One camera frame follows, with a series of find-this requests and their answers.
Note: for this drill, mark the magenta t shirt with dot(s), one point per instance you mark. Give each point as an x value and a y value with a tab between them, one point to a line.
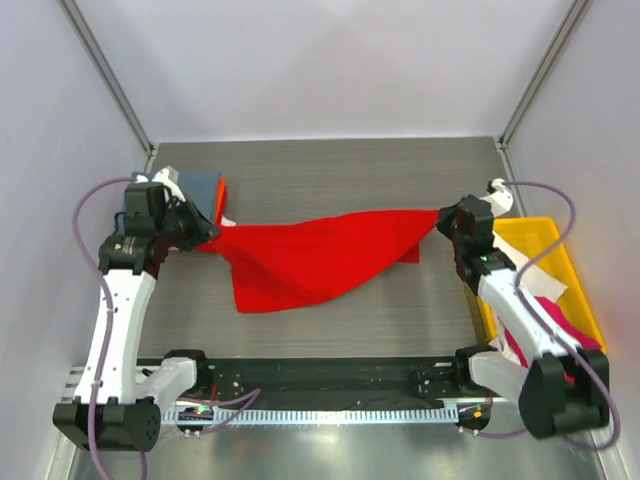
565	325

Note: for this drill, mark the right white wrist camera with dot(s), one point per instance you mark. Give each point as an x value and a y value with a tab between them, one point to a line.
499	197

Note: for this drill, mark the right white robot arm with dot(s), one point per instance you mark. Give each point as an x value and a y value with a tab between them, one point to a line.
563	388

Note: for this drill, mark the right aluminium frame post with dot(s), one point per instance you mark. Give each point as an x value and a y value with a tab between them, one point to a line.
562	35

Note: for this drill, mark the white t shirt in bin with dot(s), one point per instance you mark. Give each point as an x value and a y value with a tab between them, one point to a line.
538	283

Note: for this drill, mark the aluminium frame post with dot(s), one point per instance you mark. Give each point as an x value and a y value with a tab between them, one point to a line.
91	45
562	35

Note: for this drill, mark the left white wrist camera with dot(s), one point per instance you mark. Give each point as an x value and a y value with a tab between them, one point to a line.
168	176

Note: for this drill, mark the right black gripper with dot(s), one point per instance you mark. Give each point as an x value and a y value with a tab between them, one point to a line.
454	223

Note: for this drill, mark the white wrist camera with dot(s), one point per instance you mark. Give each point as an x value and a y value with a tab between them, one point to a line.
168	176
499	197

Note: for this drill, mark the red t shirt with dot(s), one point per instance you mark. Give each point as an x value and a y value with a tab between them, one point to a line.
282	267

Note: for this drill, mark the left aluminium frame post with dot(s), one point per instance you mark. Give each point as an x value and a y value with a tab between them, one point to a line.
91	45

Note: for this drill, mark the folded orange t shirt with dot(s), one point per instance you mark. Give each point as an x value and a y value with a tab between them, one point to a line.
221	200

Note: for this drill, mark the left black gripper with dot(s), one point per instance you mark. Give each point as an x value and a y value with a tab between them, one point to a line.
191	228

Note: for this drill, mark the slotted cable duct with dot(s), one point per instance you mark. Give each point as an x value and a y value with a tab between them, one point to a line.
202	417

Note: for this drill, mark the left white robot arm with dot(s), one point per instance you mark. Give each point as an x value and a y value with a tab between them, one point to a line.
110	409

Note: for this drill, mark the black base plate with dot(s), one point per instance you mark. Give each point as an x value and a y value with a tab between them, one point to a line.
342	384

